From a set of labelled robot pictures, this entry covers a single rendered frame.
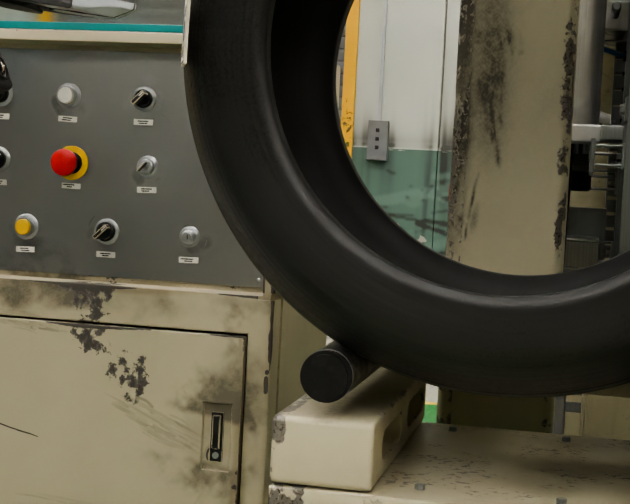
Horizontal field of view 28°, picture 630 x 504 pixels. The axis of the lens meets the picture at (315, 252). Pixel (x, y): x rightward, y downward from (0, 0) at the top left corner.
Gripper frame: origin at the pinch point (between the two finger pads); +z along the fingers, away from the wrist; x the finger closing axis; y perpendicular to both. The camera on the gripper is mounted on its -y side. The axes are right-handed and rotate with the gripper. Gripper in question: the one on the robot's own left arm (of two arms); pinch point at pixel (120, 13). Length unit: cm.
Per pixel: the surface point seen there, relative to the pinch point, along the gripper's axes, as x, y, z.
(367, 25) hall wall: 910, 103, -153
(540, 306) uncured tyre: -12.3, -18.8, 43.1
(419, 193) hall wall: 910, -26, -87
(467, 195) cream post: 27.8, -11.6, 32.4
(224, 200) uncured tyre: -9.1, -15.1, 15.5
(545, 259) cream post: 28, -17, 42
